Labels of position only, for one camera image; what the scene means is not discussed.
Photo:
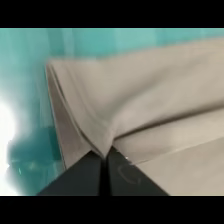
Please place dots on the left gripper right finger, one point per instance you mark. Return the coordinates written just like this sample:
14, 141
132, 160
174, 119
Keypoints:
133, 180

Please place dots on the beige garment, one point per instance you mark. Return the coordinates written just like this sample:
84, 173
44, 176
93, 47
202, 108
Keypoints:
143, 100

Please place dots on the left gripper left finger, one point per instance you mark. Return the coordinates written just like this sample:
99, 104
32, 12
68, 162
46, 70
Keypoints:
81, 178

